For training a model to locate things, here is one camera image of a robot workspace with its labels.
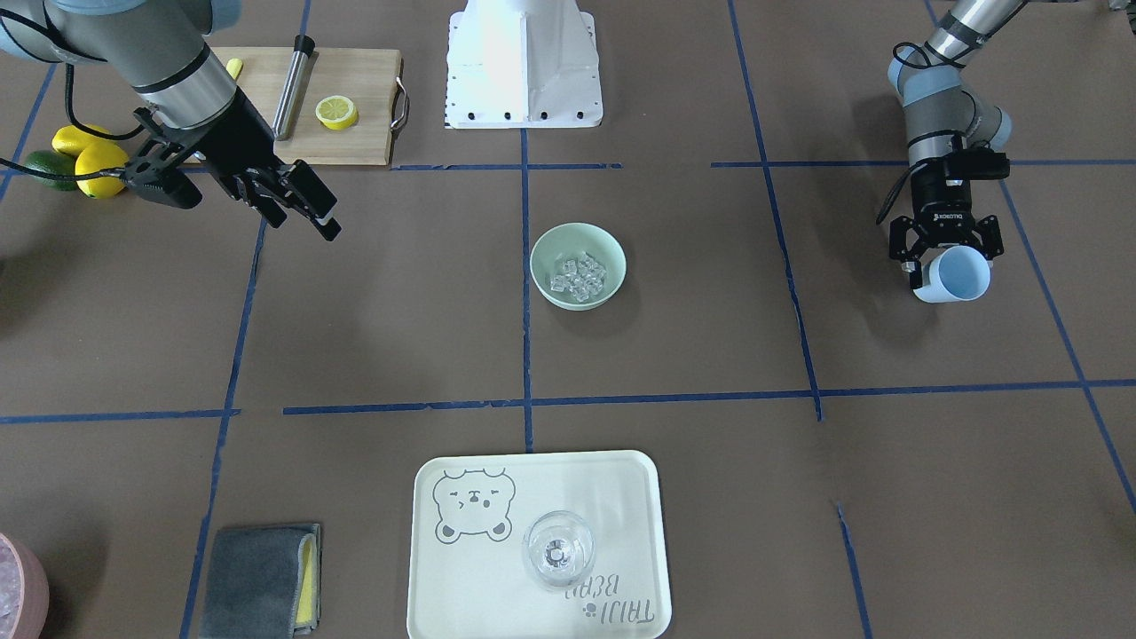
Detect grey folded cloth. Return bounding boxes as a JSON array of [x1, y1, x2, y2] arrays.
[[199, 523, 323, 638]]

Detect light blue cup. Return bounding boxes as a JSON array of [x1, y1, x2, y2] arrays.
[[913, 246, 991, 304]]

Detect light green bowl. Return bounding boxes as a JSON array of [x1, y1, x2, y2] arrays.
[[529, 222, 627, 312]]

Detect lemon half slice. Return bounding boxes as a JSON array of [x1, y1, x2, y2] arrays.
[[315, 96, 359, 130]]

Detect steel muddler black tip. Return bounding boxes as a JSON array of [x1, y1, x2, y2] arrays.
[[272, 34, 315, 141]]

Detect wooden cutting board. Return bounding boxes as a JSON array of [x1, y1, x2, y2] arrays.
[[212, 47, 406, 166]]

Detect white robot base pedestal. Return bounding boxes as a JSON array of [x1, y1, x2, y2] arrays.
[[444, 1, 604, 130]]

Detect pink bowl with ice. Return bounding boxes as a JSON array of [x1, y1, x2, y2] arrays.
[[1, 533, 50, 638]]

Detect clear wine glass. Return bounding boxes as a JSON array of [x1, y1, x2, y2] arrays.
[[523, 511, 596, 589]]

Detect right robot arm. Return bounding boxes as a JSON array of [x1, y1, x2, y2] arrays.
[[3, 1, 341, 241]]

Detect green lime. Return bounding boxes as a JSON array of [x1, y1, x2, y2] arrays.
[[23, 149, 80, 193]]

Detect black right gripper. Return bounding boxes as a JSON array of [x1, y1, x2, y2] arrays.
[[177, 88, 342, 242]]

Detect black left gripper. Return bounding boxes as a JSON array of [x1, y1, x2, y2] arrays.
[[889, 153, 1005, 291]]

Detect yellow lemon lower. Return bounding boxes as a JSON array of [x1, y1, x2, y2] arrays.
[[75, 140, 130, 200]]

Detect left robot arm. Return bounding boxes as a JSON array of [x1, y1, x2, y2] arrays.
[[876, 1, 1025, 304]]

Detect yellow lemon upper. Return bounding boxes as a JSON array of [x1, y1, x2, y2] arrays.
[[51, 124, 112, 159]]

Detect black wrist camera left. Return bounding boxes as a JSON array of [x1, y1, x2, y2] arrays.
[[943, 146, 1011, 181]]

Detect yellow lemon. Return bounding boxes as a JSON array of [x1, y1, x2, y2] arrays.
[[51, 124, 112, 159], [75, 140, 130, 200]]

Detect ice cubes in bowl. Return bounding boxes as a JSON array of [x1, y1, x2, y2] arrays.
[[548, 252, 608, 304]]

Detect cream bear tray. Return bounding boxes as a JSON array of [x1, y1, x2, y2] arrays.
[[406, 450, 673, 638]]

